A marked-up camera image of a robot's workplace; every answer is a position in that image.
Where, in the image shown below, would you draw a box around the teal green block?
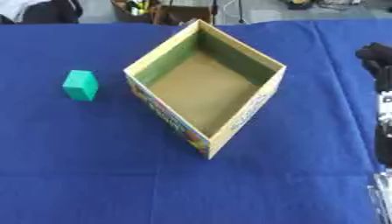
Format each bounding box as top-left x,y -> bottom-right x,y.
61,69 -> 100,102

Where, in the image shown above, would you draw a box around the open tan cardboard box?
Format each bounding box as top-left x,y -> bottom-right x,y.
122,18 -> 288,160

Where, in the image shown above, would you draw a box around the dark chair with white cloth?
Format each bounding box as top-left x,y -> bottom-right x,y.
0,0 -> 85,25

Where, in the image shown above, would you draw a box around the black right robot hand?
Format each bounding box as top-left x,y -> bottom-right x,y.
355,42 -> 392,93

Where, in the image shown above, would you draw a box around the brown cardboard box with items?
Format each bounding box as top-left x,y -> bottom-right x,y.
108,0 -> 214,26

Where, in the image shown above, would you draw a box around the black tripod stand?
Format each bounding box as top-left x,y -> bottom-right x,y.
209,0 -> 250,25

